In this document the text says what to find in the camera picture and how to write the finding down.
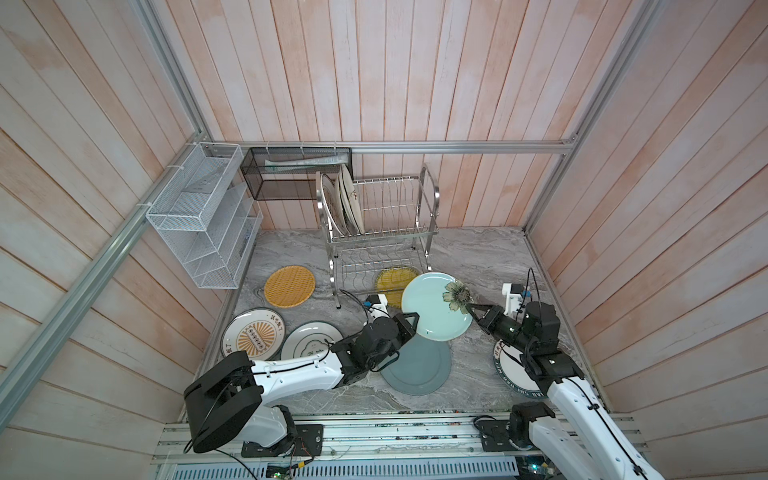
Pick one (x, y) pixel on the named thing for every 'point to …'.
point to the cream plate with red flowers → (351, 198)
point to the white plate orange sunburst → (331, 195)
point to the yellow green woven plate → (392, 281)
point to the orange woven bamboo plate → (289, 286)
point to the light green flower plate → (441, 302)
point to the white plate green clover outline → (309, 339)
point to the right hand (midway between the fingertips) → (467, 305)
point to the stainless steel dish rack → (375, 225)
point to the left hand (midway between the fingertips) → (422, 323)
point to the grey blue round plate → (423, 365)
